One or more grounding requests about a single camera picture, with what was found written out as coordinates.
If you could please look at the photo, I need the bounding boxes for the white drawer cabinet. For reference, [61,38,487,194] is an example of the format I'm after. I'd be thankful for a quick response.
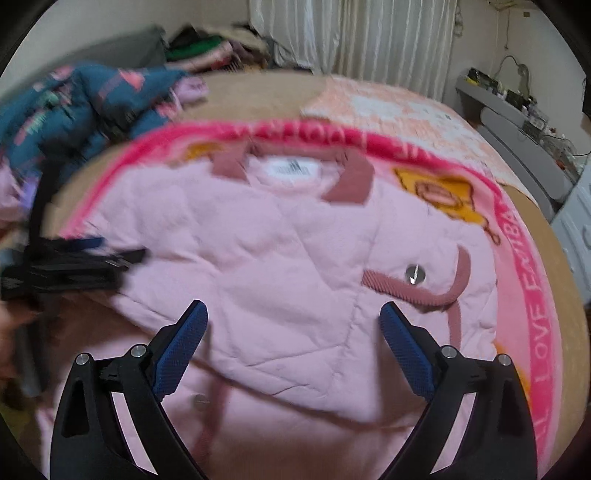
[549,161,591,273]

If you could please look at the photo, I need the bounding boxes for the peach floral sheet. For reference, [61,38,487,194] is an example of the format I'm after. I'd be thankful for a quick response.
[300,76,550,208]

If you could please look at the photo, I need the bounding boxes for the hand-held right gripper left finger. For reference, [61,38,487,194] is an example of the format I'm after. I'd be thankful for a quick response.
[48,299,208,480]

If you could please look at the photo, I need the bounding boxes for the pink quilted jacket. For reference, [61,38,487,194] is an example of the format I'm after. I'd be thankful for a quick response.
[37,148,502,480]

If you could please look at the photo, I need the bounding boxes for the bed with tan sheet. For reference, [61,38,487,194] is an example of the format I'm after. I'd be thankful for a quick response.
[41,69,585,467]

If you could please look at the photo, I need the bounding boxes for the pink quilt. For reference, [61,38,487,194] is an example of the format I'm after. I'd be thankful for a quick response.
[0,166,38,232]

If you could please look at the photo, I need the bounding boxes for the blue floral duvet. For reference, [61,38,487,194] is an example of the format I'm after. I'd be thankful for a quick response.
[0,62,190,185]

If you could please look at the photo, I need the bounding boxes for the white pleated curtain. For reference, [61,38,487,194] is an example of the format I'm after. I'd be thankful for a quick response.
[249,0,455,100]

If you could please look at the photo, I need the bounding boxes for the grey desk with clutter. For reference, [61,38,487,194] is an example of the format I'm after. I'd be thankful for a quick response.
[455,74,583,213]

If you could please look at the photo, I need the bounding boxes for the pile of mixed clothes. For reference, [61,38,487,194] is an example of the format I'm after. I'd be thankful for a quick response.
[164,23,278,72]

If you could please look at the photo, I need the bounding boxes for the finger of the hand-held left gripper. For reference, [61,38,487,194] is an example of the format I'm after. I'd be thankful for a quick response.
[44,236,106,259]
[92,249,147,278]

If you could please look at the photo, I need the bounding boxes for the clutter of small devices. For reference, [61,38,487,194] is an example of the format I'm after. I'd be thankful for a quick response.
[466,67,591,167]

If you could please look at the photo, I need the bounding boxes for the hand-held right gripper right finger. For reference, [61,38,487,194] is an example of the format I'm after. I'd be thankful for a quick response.
[379,301,539,480]

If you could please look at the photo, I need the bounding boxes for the person's left hand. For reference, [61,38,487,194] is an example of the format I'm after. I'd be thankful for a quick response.
[0,307,31,378]

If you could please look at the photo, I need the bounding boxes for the white gooseneck lamp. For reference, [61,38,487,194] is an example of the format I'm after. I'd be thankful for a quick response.
[496,55,532,100]

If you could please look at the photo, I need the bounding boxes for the pink printed fleece blanket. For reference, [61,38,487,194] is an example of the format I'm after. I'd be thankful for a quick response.
[60,117,566,462]

